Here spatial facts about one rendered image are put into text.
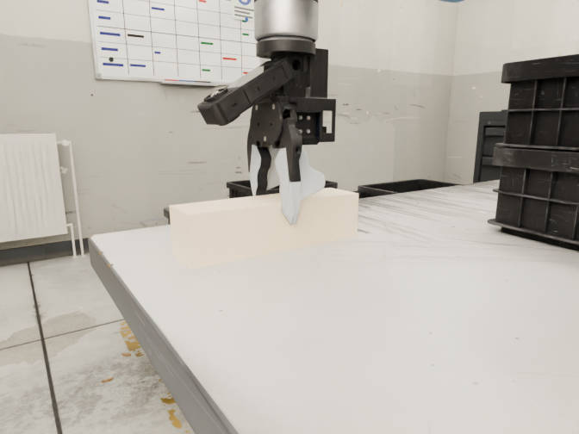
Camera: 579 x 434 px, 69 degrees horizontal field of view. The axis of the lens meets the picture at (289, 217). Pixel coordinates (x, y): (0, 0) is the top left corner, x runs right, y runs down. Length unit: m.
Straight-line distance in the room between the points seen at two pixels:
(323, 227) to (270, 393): 0.32
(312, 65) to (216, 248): 0.25
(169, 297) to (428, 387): 0.23
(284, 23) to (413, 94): 4.11
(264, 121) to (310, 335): 0.28
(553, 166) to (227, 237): 0.40
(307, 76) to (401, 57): 3.95
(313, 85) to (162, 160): 2.64
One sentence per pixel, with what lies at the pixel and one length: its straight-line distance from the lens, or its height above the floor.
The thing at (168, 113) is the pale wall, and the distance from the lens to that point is 3.13.
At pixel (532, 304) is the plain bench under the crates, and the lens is 0.43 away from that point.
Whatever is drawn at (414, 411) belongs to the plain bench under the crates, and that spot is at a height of 0.70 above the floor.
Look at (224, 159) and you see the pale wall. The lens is 3.30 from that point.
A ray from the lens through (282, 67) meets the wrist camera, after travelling 0.50.
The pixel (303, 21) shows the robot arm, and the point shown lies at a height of 0.96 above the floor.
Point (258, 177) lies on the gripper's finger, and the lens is 0.55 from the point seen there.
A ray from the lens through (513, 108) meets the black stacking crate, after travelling 0.65.
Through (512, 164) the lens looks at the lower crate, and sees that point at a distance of 0.64.
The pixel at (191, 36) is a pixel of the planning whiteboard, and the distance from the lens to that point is 3.24.
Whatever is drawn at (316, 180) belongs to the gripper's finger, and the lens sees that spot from 0.52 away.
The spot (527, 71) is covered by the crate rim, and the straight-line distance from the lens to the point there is 0.63.
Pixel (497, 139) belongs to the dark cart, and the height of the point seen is 0.76.
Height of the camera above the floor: 0.86
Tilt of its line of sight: 13 degrees down
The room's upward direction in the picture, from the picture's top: straight up
